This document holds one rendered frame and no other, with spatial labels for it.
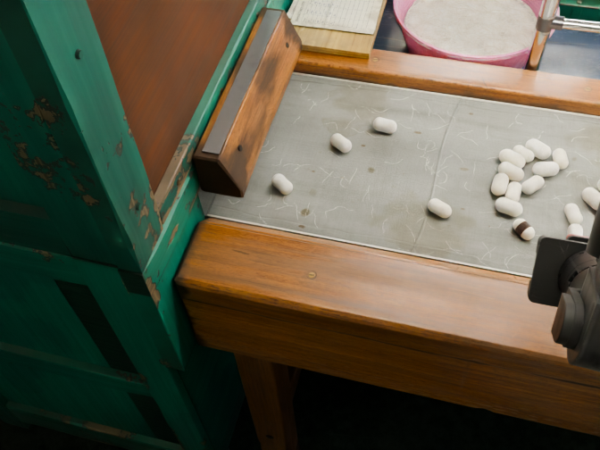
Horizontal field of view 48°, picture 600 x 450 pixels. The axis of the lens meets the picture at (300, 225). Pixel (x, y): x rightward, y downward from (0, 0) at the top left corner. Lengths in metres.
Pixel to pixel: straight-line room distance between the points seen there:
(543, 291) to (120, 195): 0.41
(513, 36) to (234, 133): 0.55
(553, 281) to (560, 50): 0.68
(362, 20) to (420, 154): 0.26
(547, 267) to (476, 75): 0.46
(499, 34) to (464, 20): 0.06
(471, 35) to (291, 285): 0.57
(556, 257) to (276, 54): 0.49
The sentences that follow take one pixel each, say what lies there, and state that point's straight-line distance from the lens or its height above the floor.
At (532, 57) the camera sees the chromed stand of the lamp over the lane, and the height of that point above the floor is 0.78.
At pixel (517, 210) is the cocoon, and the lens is 0.92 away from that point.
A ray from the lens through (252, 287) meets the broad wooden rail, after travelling 0.82.
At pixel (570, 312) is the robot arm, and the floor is 1.03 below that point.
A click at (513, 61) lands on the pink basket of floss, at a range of 1.14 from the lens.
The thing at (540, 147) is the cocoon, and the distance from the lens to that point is 0.99.
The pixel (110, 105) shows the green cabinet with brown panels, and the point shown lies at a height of 1.05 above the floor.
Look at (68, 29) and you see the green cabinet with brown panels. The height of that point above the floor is 1.14.
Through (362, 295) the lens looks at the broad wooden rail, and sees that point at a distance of 0.81.
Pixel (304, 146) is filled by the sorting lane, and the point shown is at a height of 0.74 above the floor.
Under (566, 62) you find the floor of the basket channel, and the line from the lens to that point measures 1.27.
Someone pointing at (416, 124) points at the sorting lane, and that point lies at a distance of 1.02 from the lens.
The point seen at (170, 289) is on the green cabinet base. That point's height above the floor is 0.75.
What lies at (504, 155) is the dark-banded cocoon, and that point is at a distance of 0.97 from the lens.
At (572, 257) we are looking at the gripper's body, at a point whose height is 0.93.
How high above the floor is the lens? 1.46
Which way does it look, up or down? 54 degrees down
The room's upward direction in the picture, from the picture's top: 4 degrees counter-clockwise
